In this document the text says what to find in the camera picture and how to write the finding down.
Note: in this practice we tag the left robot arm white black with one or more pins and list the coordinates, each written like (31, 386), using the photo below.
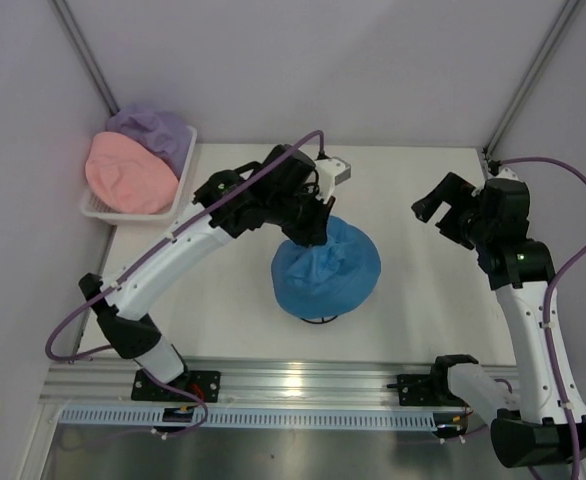
(288, 189)

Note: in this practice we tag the left aluminium corner post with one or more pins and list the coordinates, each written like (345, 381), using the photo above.
(79, 43)

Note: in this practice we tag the aluminium corner post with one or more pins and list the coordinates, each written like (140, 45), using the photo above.
(79, 43)
(543, 54)

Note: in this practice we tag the black wire hat stand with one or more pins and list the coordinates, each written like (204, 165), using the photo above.
(320, 320)

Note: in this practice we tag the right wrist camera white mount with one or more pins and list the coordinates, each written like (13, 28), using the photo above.
(497, 170)

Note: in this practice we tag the white slotted cable duct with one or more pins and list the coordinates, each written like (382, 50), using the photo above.
(219, 417)

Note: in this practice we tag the right aluminium corner post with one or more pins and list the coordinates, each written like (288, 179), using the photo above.
(543, 54)

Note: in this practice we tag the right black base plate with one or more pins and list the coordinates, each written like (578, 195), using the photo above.
(421, 390)

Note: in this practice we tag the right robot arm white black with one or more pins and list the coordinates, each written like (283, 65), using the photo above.
(545, 422)

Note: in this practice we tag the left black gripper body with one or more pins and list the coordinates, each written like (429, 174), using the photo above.
(300, 216)

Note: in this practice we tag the blue bucket hat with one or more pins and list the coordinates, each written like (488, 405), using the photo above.
(328, 280)

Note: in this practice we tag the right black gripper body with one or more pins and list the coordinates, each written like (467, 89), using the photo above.
(479, 228)

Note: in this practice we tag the white plastic basket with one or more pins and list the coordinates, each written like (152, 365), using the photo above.
(92, 207)

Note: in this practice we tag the aluminium rail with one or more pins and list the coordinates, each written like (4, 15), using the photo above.
(244, 383)

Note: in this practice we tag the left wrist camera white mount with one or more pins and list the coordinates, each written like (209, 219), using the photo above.
(331, 173)

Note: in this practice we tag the purple bucket hat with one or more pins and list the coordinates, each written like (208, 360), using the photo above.
(163, 133)

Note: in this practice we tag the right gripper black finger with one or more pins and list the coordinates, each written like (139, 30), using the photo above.
(452, 190)
(456, 225)

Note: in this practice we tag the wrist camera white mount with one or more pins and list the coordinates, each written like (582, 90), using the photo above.
(497, 170)
(331, 173)

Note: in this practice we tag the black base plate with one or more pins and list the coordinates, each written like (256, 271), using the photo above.
(421, 390)
(204, 384)

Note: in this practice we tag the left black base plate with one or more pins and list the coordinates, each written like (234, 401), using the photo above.
(204, 384)

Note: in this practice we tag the pink bucket hat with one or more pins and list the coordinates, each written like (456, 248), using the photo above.
(127, 177)

